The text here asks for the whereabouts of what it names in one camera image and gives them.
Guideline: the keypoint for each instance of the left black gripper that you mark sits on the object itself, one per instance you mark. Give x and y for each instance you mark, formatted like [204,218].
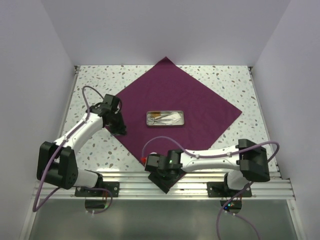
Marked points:
[121,127]

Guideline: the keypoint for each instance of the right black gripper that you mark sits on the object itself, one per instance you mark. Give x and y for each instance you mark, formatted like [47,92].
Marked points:
[156,178]

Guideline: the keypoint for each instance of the silver hemostat forceps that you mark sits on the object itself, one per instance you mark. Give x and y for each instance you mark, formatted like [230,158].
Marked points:
[160,121]

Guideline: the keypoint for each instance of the orange bandage strip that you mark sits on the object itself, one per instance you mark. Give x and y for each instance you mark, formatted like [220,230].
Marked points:
[155,115]

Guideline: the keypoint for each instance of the white gauze pad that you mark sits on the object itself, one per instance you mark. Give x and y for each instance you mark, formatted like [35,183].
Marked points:
[176,118]

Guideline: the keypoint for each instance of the purple cloth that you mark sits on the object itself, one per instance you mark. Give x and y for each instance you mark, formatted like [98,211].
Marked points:
[166,87]

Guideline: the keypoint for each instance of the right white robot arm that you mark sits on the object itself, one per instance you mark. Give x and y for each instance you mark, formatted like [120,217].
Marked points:
[246,162]

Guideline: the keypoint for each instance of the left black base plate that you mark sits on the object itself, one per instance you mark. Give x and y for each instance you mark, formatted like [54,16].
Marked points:
[112,186]

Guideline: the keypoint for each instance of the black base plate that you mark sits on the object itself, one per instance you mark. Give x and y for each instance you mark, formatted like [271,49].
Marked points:
[219,189]
[112,186]

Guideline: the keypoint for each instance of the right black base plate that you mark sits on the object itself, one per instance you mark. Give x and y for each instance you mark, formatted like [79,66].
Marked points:
[219,189]

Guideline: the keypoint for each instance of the aluminium rail frame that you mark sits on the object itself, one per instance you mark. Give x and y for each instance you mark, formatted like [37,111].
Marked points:
[168,120]

